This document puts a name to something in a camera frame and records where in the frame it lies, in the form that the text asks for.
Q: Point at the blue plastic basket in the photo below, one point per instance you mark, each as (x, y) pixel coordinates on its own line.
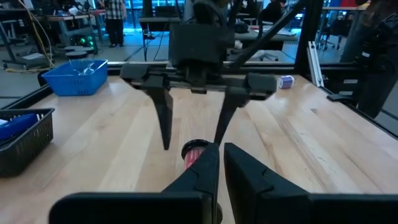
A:
(77, 79)

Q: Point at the black table clamp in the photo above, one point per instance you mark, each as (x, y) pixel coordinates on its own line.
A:
(339, 97)

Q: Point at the person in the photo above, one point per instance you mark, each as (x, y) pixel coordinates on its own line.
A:
(273, 11)
(115, 21)
(373, 56)

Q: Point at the black plastic basket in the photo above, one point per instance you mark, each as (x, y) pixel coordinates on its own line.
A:
(28, 140)

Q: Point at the dark blue card box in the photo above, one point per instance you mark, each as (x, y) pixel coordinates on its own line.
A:
(18, 125)

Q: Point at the silver aluminium bar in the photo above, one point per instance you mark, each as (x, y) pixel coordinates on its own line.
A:
(314, 63)

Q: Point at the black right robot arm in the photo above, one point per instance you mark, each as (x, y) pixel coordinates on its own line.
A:
(205, 11)

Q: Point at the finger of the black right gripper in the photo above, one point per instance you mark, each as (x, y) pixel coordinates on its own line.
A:
(228, 118)
(163, 115)

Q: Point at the black device with green light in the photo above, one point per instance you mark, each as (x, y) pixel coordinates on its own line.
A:
(84, 40)

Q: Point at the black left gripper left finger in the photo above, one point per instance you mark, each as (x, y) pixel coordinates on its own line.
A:
(196, 186)

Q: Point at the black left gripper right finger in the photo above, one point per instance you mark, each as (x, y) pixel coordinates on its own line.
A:
(248, 186)

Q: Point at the grey background table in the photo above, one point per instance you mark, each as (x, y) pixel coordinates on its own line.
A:
(71, 18)

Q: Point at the black and red spool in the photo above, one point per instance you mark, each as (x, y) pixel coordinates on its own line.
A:
(192, 154)

